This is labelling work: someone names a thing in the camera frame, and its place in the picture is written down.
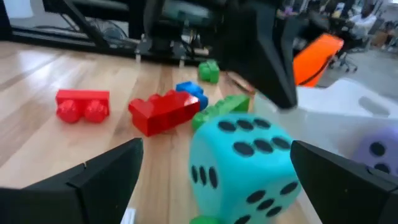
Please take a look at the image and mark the black table frame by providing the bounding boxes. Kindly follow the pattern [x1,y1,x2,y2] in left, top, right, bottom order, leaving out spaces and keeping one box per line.
[0,0,218,68]

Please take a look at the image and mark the blue building block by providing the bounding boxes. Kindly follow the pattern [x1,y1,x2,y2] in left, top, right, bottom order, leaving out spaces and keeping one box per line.
[175,81,210,111]

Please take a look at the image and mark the purple foam die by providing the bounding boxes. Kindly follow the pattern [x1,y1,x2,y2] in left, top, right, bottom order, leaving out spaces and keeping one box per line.
[353,126,398,177]

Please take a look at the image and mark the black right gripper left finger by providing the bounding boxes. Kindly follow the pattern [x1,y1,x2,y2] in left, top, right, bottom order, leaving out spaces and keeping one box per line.
[0,138,144,224]

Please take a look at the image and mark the dark green small block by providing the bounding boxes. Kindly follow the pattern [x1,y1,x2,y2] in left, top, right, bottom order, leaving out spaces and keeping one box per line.
[189,215,222,224]

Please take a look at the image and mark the teal foam die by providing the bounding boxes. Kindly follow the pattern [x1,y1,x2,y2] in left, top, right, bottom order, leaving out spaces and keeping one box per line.
[188,113,302,224]

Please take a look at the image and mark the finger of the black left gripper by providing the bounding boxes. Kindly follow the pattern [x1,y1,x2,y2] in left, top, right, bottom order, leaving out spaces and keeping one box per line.
[221,27,299,110]

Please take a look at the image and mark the orange pumpkin face bucket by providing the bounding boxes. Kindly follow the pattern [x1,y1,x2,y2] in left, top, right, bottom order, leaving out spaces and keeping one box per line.
[292,33,345,88]

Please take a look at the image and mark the long green building block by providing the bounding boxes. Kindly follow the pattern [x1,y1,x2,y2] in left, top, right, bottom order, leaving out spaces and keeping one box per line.
[191,94,251,132]

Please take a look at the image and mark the green two-stud building block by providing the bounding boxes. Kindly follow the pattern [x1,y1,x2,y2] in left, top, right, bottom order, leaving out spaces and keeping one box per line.
[198,59,221,85]

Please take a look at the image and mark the large red building block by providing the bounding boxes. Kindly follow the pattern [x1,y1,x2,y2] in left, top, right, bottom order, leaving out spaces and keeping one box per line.
[127,90,201,138]

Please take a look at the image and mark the person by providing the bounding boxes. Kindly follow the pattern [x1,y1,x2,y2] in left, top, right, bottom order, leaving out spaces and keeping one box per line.
[347,2,379,43]

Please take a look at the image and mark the clear plastic bin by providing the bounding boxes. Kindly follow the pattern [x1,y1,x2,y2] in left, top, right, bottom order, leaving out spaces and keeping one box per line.
[252,92,398,187]

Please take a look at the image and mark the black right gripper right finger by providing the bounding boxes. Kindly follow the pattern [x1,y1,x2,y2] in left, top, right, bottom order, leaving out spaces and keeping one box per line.
[290,139,398,224]

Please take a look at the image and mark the red two-stud building block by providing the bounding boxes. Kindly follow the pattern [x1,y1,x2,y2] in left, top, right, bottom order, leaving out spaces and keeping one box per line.
[55,89,111,124]

